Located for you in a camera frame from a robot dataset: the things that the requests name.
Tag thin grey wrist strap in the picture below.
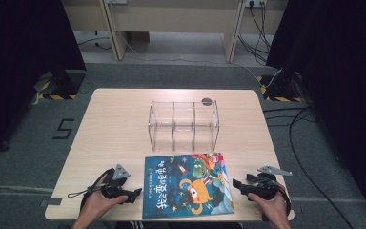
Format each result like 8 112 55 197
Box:
67 186 104 198

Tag white wall power outlet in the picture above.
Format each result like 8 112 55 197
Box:
245 0 268 9

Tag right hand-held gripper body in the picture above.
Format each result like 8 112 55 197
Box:
246 165 294 201

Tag short black floor cable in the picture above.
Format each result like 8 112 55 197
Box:
76 31 112 51

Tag long black floor cable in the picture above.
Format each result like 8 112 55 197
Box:
262 107 355 229

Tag person's right hand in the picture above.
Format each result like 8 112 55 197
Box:
247 182 290 222

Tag blue cartoon picture book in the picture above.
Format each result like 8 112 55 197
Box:
142 152 235 220

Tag beige wooden desk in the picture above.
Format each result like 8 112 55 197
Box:
60 0 289 63

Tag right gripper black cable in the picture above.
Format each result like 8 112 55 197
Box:
278 185 293 218

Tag black stand base hazard tape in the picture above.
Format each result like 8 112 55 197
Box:
33 70 87 101
256 70 303 103

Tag hanging black cable bundle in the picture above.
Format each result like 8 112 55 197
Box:
237 2 272 66

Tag grey tape piece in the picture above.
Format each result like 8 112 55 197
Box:
39 198 63 208

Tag clear acrylic book rack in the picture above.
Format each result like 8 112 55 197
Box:
148 99 220 153

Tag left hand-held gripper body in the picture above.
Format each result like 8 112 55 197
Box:
100 163 132 200

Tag black curtain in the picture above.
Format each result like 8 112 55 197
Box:
0 0 88 163
266 0 366 220

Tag person's dark striped pants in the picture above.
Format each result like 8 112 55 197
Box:
114 220 243 229

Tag person's left hand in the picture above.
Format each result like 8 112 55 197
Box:
81 182 130 220

